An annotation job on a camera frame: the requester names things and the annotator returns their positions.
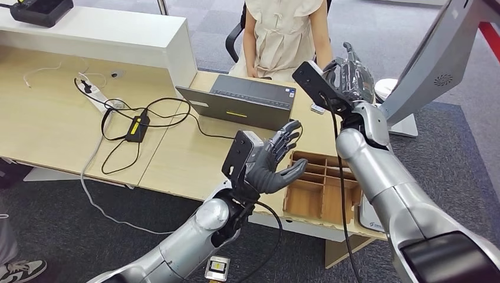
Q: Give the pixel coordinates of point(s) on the white power strip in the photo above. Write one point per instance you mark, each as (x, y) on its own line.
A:
(97, 95)

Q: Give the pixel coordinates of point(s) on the bystander's grey trouser leg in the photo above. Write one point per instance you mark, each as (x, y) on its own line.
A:
(7, 238)

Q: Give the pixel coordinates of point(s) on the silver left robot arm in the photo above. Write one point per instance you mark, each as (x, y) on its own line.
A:
(183, 250)

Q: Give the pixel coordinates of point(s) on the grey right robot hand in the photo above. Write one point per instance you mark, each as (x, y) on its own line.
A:
(355, 82)

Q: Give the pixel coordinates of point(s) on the grey white sneaker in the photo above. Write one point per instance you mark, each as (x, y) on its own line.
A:
(22, 271)

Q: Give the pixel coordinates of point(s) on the person's left forearm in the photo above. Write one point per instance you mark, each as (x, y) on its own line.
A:
(323, 50)

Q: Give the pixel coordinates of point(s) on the black desktop device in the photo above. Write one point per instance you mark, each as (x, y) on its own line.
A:
(41, 13)

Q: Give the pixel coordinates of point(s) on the black power adapter yellow label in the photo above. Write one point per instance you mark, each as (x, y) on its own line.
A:
(136, 129)

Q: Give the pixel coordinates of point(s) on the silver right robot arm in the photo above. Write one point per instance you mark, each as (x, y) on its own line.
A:
(390, 183)

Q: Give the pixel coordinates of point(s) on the person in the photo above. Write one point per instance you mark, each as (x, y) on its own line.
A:
(281, 39)

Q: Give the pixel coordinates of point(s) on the black office chair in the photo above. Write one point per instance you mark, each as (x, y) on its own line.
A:
(233, 39)

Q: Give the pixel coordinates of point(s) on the person's right forearm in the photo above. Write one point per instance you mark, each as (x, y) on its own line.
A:
(251, 50)

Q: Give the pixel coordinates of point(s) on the metal pole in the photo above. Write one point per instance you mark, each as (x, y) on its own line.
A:
(163, 7)

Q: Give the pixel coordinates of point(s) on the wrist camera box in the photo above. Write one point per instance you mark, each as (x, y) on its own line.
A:
(316, 86)
(236, 156)

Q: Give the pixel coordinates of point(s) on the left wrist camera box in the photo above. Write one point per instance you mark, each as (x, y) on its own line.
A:
(236, 156)

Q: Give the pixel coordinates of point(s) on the white counter shelf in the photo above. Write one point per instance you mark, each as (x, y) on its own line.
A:
(97, 31)

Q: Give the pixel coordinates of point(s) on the small silver device yellow label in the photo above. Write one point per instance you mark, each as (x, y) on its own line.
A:
(217, 267)

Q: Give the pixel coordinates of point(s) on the white round bin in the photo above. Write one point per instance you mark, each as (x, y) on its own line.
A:
(386, 88)

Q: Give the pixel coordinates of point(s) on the wooden divided organizer box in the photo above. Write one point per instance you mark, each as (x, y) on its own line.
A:
(304, 203)

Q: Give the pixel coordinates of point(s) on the white card reader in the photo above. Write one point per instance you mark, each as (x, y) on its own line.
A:
(367, 220)

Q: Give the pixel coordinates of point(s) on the person's right hand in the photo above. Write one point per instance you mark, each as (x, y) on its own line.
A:
(256, 73)

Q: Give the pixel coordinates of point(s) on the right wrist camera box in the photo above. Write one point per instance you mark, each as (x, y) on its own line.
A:
(316, 86)

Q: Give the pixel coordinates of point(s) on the grey laptop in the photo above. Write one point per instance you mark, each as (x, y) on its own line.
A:
(242, 103)

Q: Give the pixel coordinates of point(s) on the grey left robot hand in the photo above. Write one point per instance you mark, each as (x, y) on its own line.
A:
(269, 175)

